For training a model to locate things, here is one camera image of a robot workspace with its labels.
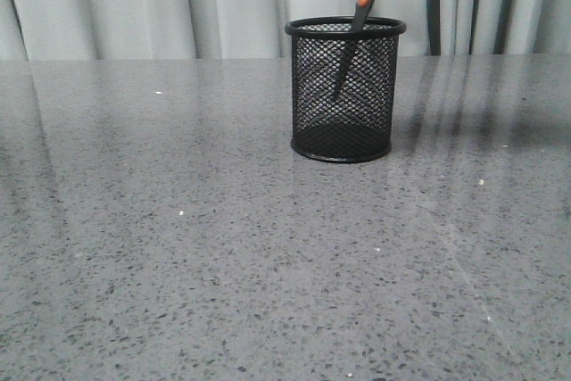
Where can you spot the grey pleated curtain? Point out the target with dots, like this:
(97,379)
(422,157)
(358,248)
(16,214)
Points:
(40,30)

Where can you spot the black mesh pen cup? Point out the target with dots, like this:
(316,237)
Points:
(343,85)

